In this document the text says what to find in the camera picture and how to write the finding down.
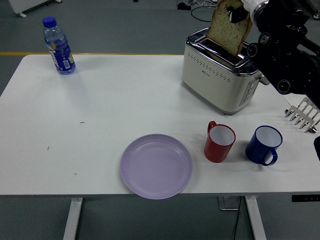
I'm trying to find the thin black hanging cable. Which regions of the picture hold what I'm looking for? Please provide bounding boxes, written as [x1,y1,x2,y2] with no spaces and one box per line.
[232,197,242,240]

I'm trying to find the bread slice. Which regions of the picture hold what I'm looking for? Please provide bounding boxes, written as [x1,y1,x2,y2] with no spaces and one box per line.
[206,0,254,57]

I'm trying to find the purple plate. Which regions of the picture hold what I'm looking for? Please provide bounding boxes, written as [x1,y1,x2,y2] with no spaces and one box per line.
[119,133,194,200]

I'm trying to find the silver toast rack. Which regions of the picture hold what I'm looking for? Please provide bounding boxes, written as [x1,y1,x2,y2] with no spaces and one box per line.
[284,96,320,135]

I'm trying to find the black table control panel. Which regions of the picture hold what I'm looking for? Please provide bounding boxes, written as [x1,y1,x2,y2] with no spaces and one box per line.
[291,194,320,202]

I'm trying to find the clear water bottle blue cap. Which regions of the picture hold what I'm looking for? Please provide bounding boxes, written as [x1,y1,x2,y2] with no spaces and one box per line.
[41,16,77,76]

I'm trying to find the white table leg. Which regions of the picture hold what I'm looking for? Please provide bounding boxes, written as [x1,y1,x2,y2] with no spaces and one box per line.
[244,195,268,240]
[62,197,84,240]

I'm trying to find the black floor cable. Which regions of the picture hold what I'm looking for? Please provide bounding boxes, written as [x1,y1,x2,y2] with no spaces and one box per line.
[190,4,213,22]

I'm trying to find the blue mug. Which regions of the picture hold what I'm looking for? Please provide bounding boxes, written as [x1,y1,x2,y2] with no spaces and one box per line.
[244,125,283,167]

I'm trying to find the white cable bundle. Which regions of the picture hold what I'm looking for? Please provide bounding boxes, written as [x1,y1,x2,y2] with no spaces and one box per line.
[188,0,218,7]

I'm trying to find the red mug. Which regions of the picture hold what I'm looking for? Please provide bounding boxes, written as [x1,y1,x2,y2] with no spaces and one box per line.
[203,120,237,164]

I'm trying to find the white furniture base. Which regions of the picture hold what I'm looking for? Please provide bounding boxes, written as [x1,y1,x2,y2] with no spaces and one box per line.
[7,0,62,18]

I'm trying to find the grey metal bracket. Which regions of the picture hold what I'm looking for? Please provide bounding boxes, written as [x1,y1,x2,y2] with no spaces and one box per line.
[217,196,242,211]

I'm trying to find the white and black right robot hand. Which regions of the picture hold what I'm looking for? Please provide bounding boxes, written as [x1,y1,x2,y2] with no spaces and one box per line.
[228,0,270,25]

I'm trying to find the cream and chrome toaster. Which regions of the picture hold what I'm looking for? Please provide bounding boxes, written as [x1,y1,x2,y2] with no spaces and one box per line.
[180,26,263,116]

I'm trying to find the white equipment frame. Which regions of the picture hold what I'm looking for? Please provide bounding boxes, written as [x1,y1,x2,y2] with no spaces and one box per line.
[308,0,320,20]

